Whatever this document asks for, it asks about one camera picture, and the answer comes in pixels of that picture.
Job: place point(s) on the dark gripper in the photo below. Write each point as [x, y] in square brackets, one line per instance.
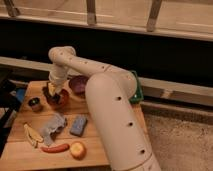
[49, 97]

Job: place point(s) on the yellow eraser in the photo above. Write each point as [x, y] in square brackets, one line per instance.
[51, 89]

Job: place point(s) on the green object behind arm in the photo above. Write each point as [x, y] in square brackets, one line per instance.
[138, 96]

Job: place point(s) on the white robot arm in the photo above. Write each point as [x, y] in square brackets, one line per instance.
[107, 92]

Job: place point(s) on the red bowl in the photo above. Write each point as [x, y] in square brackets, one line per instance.
[64, 98]

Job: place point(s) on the small dark cup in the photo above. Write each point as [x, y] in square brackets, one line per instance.
[35, 104]

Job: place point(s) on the grey crumpled cloth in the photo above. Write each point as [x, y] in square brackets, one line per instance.
[54, 125]

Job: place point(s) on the blue-grey sponge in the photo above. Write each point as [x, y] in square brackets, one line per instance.
[78, 125]

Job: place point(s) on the blue object at left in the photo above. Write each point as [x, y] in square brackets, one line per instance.
[20, 94]

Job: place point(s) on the peeled banana toy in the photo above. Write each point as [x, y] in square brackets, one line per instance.
[33, 137]

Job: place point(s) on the black object at left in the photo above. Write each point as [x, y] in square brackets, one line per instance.
[7, 100]

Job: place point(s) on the red sausage toy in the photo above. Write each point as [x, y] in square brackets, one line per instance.
[56, 149]

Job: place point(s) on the yellow-red apple toy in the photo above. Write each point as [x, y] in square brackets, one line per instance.
[78, 150]

